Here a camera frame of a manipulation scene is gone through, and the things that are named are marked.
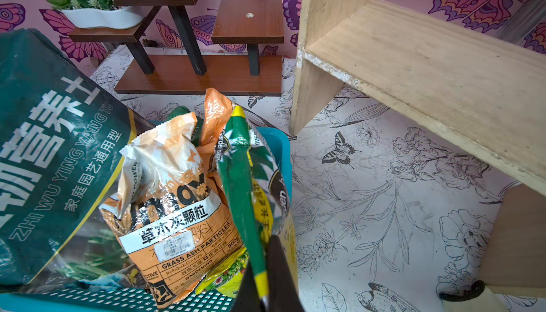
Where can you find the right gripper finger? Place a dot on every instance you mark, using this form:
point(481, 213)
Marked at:
point(283, 295)

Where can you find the dark green soil bag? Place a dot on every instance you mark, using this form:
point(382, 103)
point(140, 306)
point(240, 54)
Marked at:
point(61, 141)

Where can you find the yellow fertilizer bag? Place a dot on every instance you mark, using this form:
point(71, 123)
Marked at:
point(258, 196)
point(227, 277)

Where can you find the orange white fertilizer bag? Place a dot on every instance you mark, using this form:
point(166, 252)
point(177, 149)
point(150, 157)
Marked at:
point(218, 109)

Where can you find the brown stepped plant stand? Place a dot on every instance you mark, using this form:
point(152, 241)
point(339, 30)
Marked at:
point(221, 51)

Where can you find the white planter with succulents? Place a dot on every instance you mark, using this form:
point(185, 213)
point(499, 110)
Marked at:
point(93, 14)

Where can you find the teal plastic basket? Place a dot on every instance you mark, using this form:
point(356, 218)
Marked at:
point(132, 299)

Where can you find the wooden two-tier shelf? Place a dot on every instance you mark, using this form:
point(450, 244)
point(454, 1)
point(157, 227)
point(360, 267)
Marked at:
point(485, 95)

